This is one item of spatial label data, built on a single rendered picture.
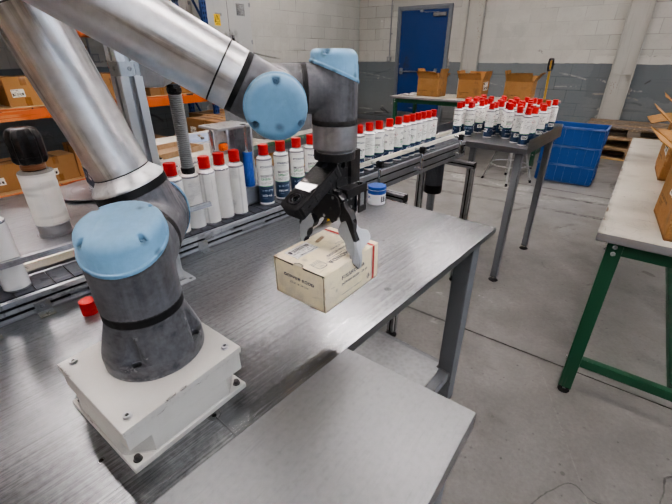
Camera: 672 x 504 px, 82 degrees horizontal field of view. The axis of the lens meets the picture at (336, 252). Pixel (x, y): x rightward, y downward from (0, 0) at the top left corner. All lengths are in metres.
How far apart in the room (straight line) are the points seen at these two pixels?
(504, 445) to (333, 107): 1.48
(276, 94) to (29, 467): 0.61
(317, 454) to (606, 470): 1.41
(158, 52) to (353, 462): 0.57
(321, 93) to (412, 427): 0.53
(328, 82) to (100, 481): 0.65
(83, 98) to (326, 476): 0.62
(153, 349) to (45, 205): 0.78
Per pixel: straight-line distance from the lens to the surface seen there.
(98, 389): 0.69
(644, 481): 1.93
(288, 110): 0.48
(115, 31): 0.51
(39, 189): 1.33
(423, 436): 0.67
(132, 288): 0.58
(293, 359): 0.77
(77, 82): 0.67
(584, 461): 1.88
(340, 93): 0.63
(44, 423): 0.81
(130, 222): 0.59
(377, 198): 1.49
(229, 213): 1.27
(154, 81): 0.95
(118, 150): 0.68
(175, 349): 0.64
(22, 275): 1.10
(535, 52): 8.11
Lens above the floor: 1.35
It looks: 27 degrees down
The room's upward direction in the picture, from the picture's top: straight up
